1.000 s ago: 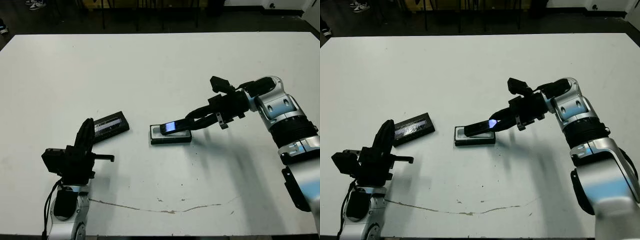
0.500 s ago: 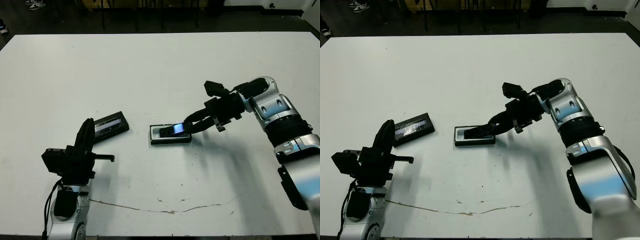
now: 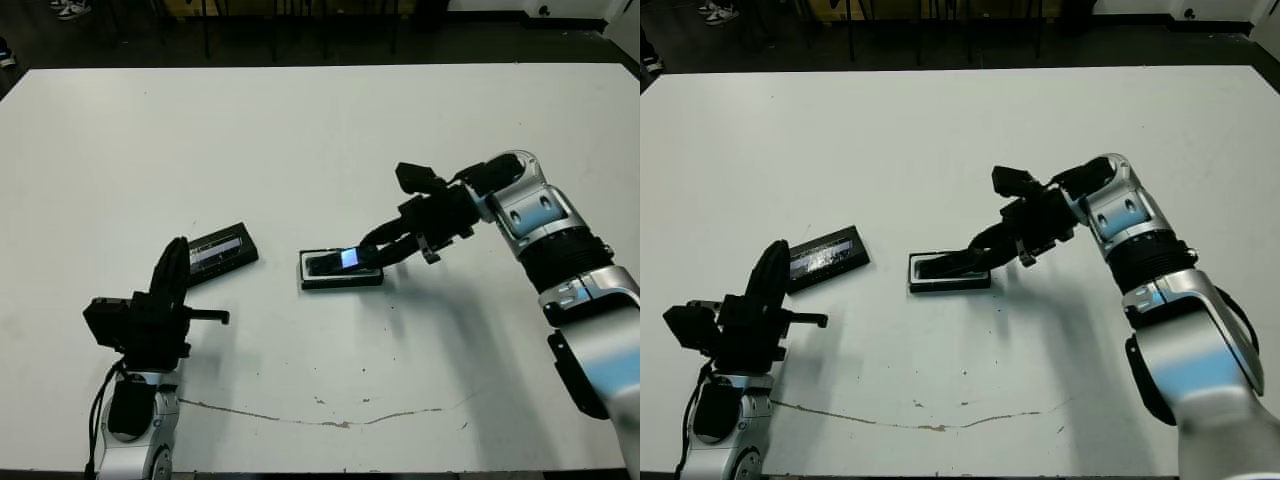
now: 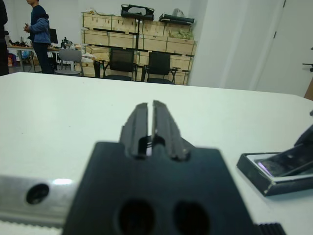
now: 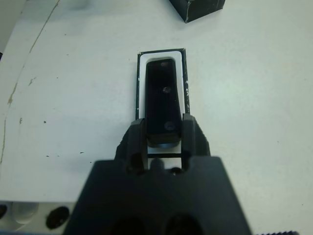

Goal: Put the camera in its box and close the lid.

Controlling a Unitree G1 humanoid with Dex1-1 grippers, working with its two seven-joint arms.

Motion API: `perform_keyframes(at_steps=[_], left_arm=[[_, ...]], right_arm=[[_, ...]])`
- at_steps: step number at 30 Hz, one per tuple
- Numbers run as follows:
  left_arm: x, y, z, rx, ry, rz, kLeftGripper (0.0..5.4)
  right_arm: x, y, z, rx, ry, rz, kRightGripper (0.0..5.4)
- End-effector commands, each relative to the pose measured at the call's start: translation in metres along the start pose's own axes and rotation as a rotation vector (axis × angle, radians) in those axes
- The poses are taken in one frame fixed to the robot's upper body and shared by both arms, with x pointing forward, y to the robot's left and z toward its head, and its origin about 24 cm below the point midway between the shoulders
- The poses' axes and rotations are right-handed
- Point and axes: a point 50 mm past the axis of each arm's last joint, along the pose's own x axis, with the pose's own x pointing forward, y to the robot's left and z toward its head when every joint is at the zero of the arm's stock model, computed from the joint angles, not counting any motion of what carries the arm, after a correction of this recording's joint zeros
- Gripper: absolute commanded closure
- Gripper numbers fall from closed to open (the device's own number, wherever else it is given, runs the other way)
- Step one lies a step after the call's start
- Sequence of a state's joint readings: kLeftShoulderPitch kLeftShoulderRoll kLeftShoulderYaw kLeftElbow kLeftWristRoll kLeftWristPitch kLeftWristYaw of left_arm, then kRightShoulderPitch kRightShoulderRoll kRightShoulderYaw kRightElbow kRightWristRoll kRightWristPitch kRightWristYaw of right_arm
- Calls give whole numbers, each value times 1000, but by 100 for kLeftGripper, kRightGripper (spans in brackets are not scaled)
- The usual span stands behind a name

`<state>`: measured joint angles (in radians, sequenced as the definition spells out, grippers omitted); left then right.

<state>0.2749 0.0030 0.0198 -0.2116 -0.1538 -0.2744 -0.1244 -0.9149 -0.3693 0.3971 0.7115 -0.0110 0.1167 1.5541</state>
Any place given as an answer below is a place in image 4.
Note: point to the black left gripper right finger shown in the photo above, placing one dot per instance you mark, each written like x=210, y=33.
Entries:
x=166, y=127

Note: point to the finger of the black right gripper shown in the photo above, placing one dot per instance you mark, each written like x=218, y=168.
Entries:
x=305, y=137

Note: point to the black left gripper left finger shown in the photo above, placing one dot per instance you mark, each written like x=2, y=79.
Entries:
x=137, y=127

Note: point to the small black camera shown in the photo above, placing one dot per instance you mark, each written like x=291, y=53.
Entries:
x=276, y=167

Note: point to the black box base white insert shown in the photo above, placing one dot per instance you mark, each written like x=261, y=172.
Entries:
x=254, y=176

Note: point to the brown cardboard sheet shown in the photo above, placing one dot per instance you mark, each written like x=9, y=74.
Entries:
x=310, y=91

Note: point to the black mesh office chair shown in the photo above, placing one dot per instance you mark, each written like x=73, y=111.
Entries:
x=122, y=58
x=159, y=63

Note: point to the pale wooden crate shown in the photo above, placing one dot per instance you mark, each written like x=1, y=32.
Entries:
x=152, y=28
x=96, y=21
x=177, y=31
x=155, y=42
x=122, y=40
x=181, y=46
x=95, y=38
x=124, y=24

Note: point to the black stand pole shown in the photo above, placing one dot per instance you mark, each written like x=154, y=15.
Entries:
x=138, y=39

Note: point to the white door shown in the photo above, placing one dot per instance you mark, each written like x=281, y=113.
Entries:
x=288, y=49

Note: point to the grey plastic chair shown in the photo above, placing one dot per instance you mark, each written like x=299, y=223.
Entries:
x=70, y=55

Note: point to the flat black case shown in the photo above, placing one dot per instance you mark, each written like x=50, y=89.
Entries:
x=176, y=19

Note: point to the small black desk device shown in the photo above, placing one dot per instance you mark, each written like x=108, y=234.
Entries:
x=64, y=42

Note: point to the clear plastic wrap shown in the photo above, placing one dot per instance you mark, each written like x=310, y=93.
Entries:
x=178, y=12

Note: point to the black computer monitor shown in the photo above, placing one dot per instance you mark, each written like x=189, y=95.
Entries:
x=53, y=36

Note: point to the person in navy sweater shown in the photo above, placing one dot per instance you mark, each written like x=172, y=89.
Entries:
x=40, y=29

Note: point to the grey work desk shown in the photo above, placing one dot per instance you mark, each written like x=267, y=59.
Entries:
x=22, y=47

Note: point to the pink orange bag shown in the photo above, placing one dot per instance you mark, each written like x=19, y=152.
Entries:
x=11, y=60

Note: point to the person in black clothes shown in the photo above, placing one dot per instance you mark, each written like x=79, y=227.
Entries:
x=3, y=36

